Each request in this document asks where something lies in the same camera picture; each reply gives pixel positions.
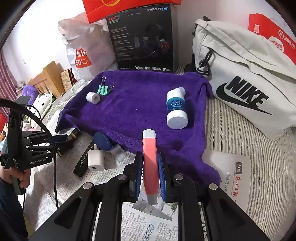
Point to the grey waist bag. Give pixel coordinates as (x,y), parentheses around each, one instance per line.
(231,62)

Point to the white charger plug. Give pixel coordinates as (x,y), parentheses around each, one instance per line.
(95,161)

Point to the red gift bag gold cherries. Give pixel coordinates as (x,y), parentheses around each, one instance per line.
(97,11)

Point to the black rectangular case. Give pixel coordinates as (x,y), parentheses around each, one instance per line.
(81,164)

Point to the blue round tape measure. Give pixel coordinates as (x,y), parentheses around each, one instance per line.
(101,141)

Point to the wooden headboard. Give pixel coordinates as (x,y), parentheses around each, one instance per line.
(52,76)

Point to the purple towel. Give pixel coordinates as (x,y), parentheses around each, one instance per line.
(134,111)

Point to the red striped curtain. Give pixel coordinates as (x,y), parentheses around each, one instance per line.
(7,81)

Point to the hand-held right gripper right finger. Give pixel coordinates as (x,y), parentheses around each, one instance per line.
(163,176)

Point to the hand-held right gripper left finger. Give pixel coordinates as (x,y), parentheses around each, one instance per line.
(136,176)

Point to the patterned notebook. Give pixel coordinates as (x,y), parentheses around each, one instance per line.
(68,78)

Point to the purple plush toy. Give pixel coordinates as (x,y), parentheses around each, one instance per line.
(30,90)

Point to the white floral pillow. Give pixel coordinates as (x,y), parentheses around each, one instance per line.
(44,99)

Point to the white tape roll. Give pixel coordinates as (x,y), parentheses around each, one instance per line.
(92,97)

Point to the clear plastic cap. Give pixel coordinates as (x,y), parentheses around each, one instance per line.
(119,153)

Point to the pink tube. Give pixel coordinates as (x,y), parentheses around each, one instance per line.
(150,166)

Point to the green binder clip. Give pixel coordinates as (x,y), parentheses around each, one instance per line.
(103,90)

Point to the person's left hand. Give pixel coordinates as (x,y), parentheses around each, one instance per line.
(25,179)

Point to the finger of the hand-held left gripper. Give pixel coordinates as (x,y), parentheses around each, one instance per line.
(61,138)
(62,148)

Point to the person's left forearm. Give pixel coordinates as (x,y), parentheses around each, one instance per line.
(9,208)

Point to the newspaper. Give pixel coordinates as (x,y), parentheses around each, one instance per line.
(46,190)

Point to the black headset box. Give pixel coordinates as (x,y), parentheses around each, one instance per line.
(129,46)

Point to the white plastic shopping bag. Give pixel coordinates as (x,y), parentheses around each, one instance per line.
(97,46)

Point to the white and blue bottle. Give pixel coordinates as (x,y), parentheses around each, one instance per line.
(175,109)

